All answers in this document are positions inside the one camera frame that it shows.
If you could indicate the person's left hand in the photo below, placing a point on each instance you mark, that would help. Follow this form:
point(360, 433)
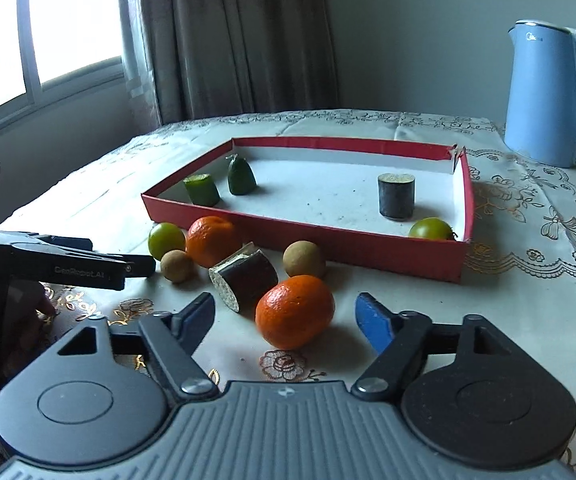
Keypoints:
point(38, 310)

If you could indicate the red cardboard box tray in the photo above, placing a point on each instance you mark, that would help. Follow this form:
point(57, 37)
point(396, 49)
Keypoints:
point(318, 185)

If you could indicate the sheer white curtain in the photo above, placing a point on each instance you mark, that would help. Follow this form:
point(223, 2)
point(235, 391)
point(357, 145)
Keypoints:
point(138, 35)

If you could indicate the small green lime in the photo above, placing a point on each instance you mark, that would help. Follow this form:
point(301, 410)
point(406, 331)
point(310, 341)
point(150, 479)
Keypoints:
point(164, 241)

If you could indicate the green tomato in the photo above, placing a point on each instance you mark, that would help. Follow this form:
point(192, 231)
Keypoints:
point(430, 229)

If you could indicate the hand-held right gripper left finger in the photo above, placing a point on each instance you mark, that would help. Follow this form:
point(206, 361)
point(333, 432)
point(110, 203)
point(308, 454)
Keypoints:
point(195, 320)

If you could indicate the orange tangerine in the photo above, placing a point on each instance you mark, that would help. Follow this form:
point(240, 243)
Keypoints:
point(295, 317)
point(212, 240)

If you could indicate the brown patterned curtain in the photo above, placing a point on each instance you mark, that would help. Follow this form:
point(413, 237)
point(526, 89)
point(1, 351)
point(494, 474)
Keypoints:
point(238, 35)

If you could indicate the brown longan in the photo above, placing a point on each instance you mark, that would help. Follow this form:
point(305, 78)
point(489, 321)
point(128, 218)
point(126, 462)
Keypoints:
point(304, 259)
point(176, 266)

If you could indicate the light blue electric kettle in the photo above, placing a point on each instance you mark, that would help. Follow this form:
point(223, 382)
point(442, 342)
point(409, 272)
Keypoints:
point(543, 100)

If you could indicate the green cucumber end piece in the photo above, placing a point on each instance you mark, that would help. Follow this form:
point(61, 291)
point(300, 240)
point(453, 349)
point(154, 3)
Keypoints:
point(240, 177)

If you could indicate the window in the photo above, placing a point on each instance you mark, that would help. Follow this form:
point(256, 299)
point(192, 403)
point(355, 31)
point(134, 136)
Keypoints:
point(43, 20)

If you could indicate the dark eggplant piece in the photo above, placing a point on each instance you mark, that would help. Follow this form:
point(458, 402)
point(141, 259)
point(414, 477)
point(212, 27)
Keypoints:
point(396, 197)
point(248, 277)

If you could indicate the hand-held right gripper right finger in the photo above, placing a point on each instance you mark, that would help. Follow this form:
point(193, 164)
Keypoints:
point(373, 322)

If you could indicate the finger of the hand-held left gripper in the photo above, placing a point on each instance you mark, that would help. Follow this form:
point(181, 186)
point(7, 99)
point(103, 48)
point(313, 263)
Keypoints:
point(133, 266)
point(43, 241)

